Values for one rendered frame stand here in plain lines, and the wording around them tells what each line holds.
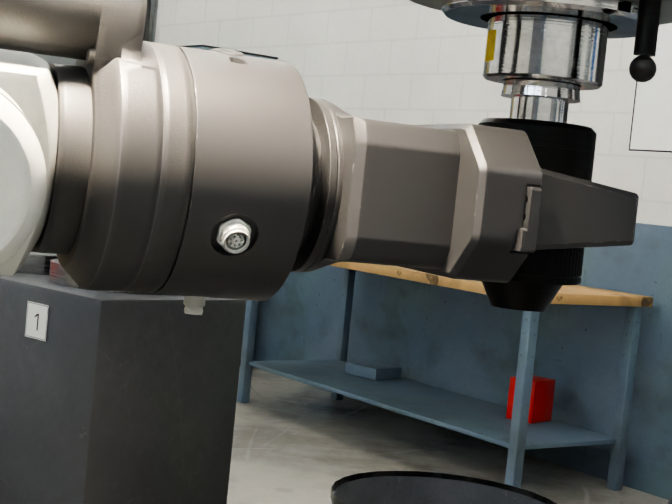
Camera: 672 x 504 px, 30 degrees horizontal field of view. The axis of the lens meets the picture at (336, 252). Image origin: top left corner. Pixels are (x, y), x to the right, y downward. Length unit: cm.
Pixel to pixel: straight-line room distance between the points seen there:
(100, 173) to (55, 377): 38
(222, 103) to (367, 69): 706
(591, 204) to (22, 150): 22
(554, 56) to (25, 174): 21
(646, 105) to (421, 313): 181
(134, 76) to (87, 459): 38
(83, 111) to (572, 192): 18
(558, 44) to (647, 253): 537
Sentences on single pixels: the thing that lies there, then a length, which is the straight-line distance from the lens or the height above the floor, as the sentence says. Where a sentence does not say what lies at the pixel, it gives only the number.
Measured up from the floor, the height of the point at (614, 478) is 6.
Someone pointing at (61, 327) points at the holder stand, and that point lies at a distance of 77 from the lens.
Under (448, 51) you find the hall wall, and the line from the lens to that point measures 695.
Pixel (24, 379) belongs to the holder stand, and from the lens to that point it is 80.
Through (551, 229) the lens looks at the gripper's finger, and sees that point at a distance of 48.
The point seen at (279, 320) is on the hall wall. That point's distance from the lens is 800.
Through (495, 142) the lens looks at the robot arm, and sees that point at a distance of 44.
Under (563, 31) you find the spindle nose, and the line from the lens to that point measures 49.
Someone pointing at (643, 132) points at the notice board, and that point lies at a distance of 593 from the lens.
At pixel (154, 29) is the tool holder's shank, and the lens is 82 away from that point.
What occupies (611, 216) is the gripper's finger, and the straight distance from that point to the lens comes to 49.
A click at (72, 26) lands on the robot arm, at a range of 42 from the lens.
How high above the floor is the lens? 123
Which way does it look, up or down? 3 degrees down
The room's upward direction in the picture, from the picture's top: 6 degrees clockwise
